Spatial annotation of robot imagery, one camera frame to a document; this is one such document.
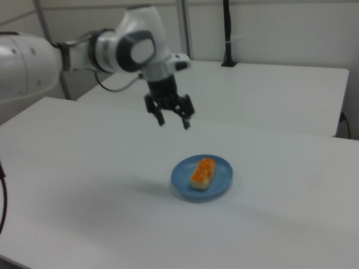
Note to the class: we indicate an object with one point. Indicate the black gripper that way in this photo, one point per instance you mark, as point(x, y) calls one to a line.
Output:
point(162, 88)

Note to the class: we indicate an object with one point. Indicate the bread loaf with orange topping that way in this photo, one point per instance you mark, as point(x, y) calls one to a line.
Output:
point(204, 173)

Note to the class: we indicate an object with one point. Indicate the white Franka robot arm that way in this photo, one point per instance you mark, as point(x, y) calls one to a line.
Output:
point(84, 50)

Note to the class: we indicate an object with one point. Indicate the blue plastic plate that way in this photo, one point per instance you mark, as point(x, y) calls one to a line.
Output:
point(221, 179)

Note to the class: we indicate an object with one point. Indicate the black camera stand with tape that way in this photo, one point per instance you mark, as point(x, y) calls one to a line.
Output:
point(227, 33)

